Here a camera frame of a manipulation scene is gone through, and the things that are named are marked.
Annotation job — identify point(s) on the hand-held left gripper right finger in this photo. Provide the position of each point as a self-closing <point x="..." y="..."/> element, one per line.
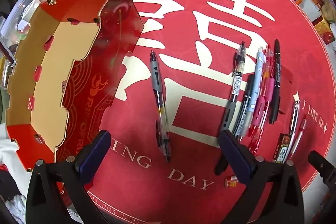
<point x="236" y="158"/>

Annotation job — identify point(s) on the clear plastic storage box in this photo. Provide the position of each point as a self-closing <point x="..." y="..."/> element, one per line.
<point x="21" y="11"/>

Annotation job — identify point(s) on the grey grip clear pen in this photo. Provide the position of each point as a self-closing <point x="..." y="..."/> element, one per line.
<point x="158" y="98"/>

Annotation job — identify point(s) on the light blue printed pen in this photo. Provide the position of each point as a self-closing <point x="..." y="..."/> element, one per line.
<point x="256" y="82"/>

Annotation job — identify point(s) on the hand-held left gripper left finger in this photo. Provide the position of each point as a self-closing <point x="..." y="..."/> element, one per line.
<point x="92" y="158"/>

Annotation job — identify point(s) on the small red black box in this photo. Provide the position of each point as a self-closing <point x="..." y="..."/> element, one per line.
<point x="282" y="146"/>

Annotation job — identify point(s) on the slim red clear pen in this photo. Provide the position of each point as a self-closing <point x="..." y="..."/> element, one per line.
<point x="267" y="56"/>
<point x="299" y="134"/>

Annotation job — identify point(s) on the black marker pen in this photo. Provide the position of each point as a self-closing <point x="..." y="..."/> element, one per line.
<point x="275" y="82"/>

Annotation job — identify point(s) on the red pen magenta grip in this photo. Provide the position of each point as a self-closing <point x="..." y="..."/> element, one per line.
<point x="260" y="106"/>

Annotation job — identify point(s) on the red cardboard box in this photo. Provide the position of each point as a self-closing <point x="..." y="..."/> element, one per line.
<point x="78" y="69"/>

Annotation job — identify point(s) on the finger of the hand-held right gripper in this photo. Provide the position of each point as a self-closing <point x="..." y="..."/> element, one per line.
<point x="321" y="169"/>

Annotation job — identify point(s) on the grey grip pen black clip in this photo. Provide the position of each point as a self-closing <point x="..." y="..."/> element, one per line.
<point x="236" y="82"/>

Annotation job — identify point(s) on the red gold box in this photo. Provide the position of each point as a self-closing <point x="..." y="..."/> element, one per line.
<point x="324" y="29"/>

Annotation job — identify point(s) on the black pen white print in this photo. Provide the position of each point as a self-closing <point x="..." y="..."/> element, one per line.
<point x="244" y="108"/>

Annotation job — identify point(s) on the silver white pen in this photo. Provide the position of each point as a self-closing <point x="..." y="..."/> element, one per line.
<point x="295" y="116"/>

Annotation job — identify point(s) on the white cloth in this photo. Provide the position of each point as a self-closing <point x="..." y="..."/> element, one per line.
<point x="8" y="155"/>

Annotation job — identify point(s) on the red round printed mat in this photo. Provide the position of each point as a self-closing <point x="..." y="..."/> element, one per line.
<point x="199" y="113"/>

